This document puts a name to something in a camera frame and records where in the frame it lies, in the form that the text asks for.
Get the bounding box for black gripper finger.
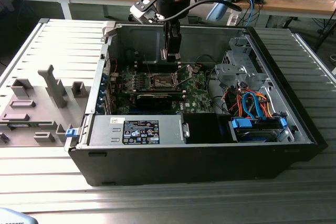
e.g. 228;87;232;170
163;23;170;51
167;23;182;63

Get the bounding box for CPU with silver top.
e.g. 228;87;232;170
160;48;182;63

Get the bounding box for metal socket cover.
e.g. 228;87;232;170
173;64;196;87

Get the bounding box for RAM slot white clips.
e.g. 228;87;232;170
134;66;182;70
134;62;181;67

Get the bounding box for CPU socket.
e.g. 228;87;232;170
150;72;180;90

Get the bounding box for green motherboard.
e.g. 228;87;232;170
109;62;215;116

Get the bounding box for small white device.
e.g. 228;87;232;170
227;11;239;26

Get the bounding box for black graphics card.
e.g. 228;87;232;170
135;92;174;112

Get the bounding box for metal drive cage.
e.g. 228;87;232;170
214;36;269;91

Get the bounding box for grey power supply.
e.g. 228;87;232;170
88;115;184;146

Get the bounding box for hard disk in blue carrier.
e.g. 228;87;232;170
227;117;289;144

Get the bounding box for black PC case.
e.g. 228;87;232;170
64;21;329;187

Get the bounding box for grey parts rack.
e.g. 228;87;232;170
0;63;93;148

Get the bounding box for grey rounded device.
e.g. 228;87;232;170
0;207;36;224

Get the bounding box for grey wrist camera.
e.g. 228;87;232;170
129;0;164;25

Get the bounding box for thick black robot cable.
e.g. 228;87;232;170
153;0;243;24

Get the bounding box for blue wire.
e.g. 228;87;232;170
240;91;265;120

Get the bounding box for orange wire bundle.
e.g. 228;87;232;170
226;88;274;119

